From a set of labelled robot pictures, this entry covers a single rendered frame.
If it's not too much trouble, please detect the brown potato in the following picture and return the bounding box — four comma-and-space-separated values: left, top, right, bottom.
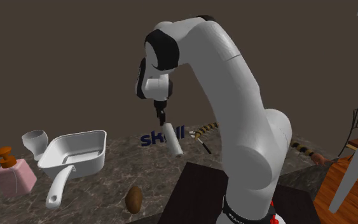
124, 185, 144, 215

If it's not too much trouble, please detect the dark robot stand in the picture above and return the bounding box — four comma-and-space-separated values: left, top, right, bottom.
156, 161, 322, 224

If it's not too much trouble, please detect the white square pan with handle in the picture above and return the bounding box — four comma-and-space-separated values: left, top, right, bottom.
37, 129, 108, 210

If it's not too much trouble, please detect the white cylinder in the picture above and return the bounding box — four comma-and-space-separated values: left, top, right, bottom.
162, 122, 184, 158

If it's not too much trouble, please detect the pink soap dispenser orange pump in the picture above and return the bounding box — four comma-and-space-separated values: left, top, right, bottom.
0, 146, 38, 199

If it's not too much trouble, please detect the white cup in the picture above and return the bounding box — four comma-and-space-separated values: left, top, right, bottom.
21, 129, 50, 162

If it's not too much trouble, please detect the black stick with white tip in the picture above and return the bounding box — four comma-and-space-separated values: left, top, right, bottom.
189, 130, 213, 155

